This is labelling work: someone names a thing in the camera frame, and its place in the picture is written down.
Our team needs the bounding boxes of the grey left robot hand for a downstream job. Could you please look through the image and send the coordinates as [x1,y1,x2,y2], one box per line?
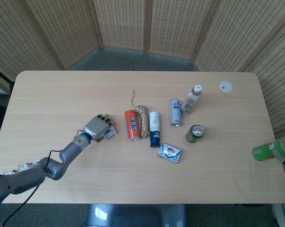
[82,113,112,142]

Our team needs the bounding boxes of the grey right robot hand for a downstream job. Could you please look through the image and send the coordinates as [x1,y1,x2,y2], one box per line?
[269,141,285,169]

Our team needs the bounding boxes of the green chips tube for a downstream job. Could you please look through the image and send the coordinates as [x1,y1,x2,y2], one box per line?
[252,136,285,162]

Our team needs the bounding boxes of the small white red carton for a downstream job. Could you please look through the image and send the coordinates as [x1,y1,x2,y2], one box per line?
[102,125,118,140]

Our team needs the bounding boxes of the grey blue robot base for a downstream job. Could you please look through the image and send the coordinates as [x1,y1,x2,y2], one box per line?
[85,203,188,227]

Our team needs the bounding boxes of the beige bottle white cap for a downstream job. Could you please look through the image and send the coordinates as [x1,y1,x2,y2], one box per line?
[181,84,203,115]

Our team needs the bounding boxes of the orange drink can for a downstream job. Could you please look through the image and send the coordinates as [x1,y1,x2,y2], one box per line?
[124,110,141,142]

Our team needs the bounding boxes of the white and blue spray bottle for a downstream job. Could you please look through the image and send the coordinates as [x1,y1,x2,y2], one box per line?
[148,111,161,148]

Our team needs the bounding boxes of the white blue soap box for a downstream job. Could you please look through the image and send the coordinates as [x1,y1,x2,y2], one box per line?
[157,142,182,164]

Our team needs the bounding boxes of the silver foil snack pouch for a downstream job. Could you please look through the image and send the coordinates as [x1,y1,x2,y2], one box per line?
[18,158,43,172]

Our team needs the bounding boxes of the slim silver blue can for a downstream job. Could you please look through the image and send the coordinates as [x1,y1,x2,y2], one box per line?
[169,98,182,128]

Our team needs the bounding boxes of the white round grommet cover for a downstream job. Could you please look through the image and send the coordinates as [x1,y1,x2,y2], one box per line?
[219,80,234,93]

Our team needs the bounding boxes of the green beer can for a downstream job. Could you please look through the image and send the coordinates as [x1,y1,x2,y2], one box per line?
[185,124,205,144]

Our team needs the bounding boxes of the woven wooden folding screen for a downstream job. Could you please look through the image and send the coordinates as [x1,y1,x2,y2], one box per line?
[0,0,285,134]

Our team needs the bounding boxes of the black stand leg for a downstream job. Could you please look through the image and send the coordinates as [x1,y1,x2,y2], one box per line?
[0,65,14,86]

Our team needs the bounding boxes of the coiled beige rope bundle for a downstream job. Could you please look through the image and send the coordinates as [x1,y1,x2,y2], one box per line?
[130,90,149,139]

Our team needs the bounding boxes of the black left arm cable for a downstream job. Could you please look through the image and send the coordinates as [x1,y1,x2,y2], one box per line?
[0,149,63,227]

